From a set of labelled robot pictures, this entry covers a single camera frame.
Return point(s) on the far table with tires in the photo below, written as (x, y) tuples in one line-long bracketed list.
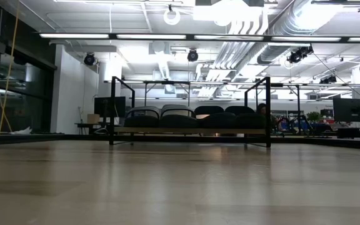
[(183, 130)]

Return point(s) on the black ceiling spotlight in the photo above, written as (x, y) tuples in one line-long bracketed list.
[(192, 55), (328, 79), (297, 55), (89, 58)]

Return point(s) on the black computer monitor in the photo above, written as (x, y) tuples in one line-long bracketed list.
[(102, 106), (352, 109)]

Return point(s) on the person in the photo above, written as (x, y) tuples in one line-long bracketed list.
[(261, 109)]

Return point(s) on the long linear ceiling light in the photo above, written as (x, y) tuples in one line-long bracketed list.
[(152, 36)]

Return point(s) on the brown cardboard box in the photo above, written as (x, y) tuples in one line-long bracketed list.
[(93, 118)]

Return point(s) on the green potted office plant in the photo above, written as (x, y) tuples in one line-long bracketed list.
[(313, 116)]

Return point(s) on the white crumpled sheet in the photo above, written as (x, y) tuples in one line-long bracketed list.
[(22, 131)]

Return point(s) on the black metal gantry frame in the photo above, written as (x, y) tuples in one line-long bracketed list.
[(167, 82), (287, 85)]

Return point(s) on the black aluminium table frame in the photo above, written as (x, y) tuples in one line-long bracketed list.
[(42, 137)]

